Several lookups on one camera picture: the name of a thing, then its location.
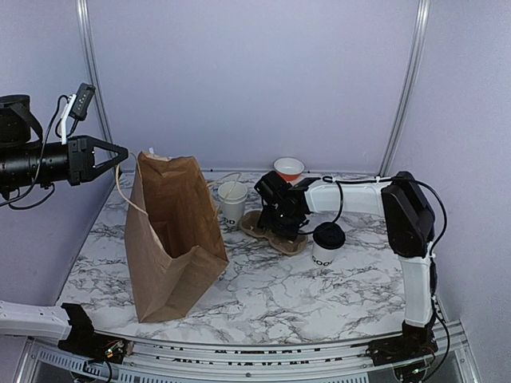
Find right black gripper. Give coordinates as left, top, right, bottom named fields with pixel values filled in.
left=256, top=205, right=301, bottom=241

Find brown cardboard cup carrier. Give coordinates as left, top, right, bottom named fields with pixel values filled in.
left=239, top=211, right=308, bottom=256

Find black plastic cup lid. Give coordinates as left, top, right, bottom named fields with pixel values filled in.
left=313, top=222, right=346, bottom=251

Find white paper cup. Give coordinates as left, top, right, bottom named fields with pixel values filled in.
left=311, top=243, right=341, bottom=267

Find brown paper bag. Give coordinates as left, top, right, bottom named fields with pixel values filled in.
left=124, top=152, right=229, bottom=323

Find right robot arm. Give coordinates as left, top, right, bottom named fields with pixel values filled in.
left=255, top=171, right=441, bottom=366

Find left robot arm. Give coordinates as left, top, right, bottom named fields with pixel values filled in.
left=1, top=85, right=129, bottom=365

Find orange and white bowl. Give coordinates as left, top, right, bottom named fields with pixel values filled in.
left=273, top=157, right=304, bottom=182

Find stacked white paper cups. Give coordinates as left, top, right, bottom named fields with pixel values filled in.
left=217, top=181, right=248, bottom=227

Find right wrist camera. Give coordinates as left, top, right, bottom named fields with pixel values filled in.
left=254, top=171, right=291, bottom=205

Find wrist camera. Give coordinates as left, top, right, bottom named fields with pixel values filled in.
left=254, top=171, right=291, bottom=205
left=59, top=83, right=96, bottom=145

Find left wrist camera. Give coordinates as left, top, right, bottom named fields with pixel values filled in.
left=59, top=83, right=96, bottom=145

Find left aluminium frame post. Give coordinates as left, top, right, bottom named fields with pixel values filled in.
left=75, top=0, right=113, bottom=144

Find aluminium frame post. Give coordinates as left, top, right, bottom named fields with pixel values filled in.
left=378, top=0, right=431, bottom=176
left=75, top=0, right=113, bottom=144

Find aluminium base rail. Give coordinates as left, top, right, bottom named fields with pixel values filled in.
left=14, top=322, right=481, bottom=382

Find right aluminium frame post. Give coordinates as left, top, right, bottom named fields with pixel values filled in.
left=378, top=0, right=431, bottom=176

